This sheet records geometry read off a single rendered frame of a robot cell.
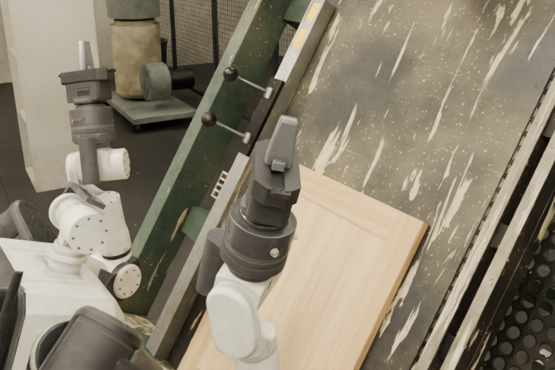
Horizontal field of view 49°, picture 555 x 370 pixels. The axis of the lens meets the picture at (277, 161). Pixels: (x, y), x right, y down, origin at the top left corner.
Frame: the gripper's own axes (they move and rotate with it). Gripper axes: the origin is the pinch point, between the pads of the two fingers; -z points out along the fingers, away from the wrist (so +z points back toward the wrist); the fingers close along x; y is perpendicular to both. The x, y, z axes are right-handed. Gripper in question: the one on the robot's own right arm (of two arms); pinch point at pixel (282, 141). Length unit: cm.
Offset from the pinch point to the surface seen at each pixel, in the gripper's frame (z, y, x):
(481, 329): 25.3, 36.0, 1.5
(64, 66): 163, -121, 369
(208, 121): 32, -9, 65
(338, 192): 30, 20, 41
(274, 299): 53, 11, 32
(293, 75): 20, 9, 73
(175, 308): 73, -8, 46
